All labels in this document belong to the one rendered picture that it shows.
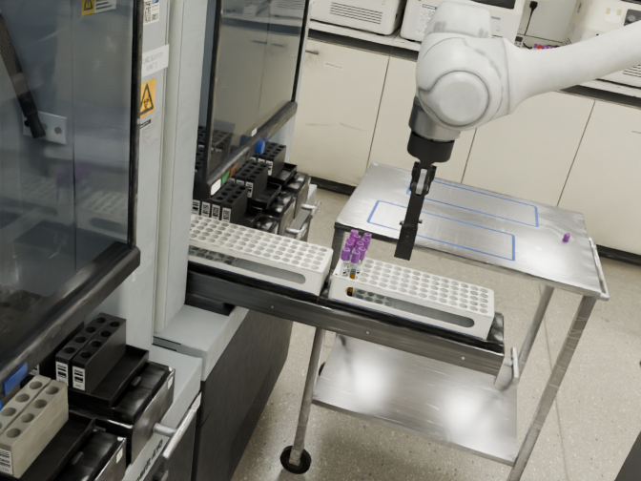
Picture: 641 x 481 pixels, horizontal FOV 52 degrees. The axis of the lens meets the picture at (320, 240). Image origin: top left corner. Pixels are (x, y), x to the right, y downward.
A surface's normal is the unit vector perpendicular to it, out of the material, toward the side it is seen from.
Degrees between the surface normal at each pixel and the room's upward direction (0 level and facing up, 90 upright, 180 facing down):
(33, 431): 90
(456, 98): 93
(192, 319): 0
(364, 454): 0
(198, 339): 0
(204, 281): 90
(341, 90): 90
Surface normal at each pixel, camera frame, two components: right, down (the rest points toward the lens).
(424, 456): 0.16, -0.87
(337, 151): -0.22, 0.43
